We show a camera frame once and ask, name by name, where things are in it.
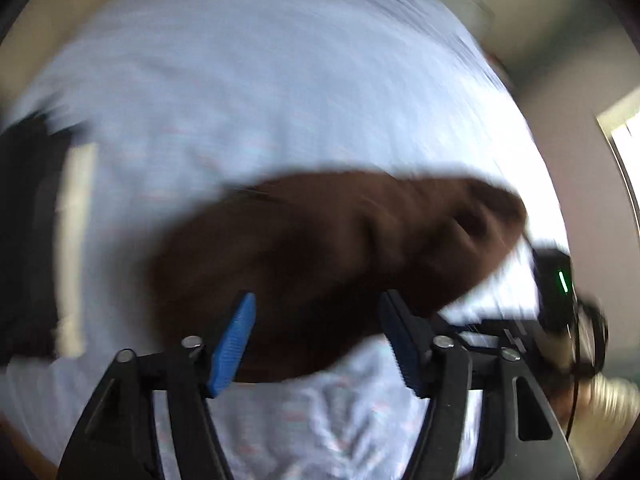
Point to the blue floral bed sheet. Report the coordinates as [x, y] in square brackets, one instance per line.
[187, 99]

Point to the brown fleece pants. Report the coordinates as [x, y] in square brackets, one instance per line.
[317, 250]

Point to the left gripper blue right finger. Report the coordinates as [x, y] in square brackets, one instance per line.
[518, 435]

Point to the black folded clothes stack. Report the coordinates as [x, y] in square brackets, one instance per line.
[47, 177]

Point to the right hand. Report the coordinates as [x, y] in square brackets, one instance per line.
[570, 401]

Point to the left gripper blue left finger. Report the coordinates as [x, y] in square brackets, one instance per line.
[115, 436]

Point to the window with grille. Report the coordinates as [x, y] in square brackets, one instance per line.
[620, 125]

